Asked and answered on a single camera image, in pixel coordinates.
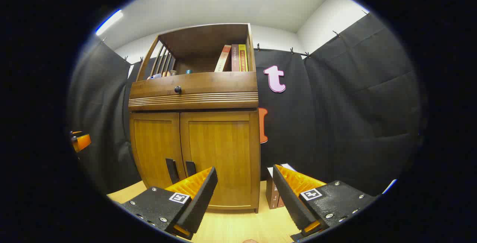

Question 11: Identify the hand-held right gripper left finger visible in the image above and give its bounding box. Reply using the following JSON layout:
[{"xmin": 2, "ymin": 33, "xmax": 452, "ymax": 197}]
[{"xmin": 119, "ymin": 166, "xmax": 218, "ymax": 240}]

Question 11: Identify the wooden shoe cabinet door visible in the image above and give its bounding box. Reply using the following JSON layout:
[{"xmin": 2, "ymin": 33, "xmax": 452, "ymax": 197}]
[
  {"xmin": 130, "ymin": 113, "xmax": 187, "ymax": 189},
  {"xmin": 180, "ymin": 111, "xmax": 260, "ymax": 211}
]

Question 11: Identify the black backdrop cloth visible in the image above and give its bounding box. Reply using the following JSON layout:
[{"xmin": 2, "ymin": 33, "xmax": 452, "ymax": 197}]
[{"xmin": 67, "ymin": 12, "xmax": 423, "ymax": 197}]

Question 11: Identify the wooden double-door shoe cabinet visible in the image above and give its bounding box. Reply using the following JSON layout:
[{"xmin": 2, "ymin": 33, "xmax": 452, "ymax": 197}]
[{"xmin": 128, "ymin": 23, "xmax": 261, "ymax": 214}]

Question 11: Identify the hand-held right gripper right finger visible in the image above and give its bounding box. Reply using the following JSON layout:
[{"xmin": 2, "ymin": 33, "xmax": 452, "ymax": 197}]
[{"xmin": 272, "ymin": 164, "xmax": 379, "ymax": 242}]

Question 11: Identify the beige and red book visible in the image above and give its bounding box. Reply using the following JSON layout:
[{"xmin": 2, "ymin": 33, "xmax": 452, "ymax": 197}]
[{"xmin": 214, "ymin": 45, "xmax": 232, "ymax": 73}]

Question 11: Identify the dark red book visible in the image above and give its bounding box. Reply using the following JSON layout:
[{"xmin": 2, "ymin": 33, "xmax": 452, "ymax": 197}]
[{"xmin": 231, "ymin": 44, "xmax": 240, "ymax": 72}]

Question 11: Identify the wooden cabinet drawer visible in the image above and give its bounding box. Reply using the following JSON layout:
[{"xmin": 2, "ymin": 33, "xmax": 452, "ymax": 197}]
[{"xmin": 129, "ymin": 72, "xmax": 259, "ymax": 111}]

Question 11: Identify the dark brown book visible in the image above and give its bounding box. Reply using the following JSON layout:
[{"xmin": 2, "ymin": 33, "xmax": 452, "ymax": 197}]
[{"xmin": 265, "ymin": 167, "xmax": 281, "ymax": 210}]

